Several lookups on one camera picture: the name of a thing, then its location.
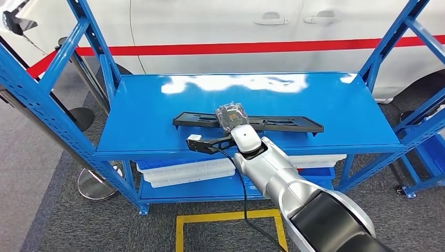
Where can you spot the black plastic panel part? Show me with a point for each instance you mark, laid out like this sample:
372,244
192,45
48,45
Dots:
295,123

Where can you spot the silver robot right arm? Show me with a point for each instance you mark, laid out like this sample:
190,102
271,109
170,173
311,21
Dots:
271,170

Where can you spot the blue metal shelf rack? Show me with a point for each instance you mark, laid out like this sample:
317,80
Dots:
149,104

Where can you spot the white plastic tray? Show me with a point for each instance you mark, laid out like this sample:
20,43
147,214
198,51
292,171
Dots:
320,160
187,172

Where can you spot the blue plastic bin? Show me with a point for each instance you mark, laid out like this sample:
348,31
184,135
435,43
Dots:
153,163

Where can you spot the red barrier belt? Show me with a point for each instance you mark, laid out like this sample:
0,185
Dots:
243,47

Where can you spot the white car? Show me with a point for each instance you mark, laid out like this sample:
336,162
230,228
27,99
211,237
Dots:
226,21

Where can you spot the blue metal cart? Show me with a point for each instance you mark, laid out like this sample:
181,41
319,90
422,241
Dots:
431,156

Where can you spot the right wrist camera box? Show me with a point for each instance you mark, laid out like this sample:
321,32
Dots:
194,138

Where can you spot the black base stanchion post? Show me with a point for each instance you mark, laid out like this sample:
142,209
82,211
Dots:
81,119

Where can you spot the chrome base stanchion post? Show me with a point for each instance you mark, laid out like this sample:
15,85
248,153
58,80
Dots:
95,189

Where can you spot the dark head stanchion post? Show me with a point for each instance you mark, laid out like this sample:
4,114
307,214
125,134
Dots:
87,82

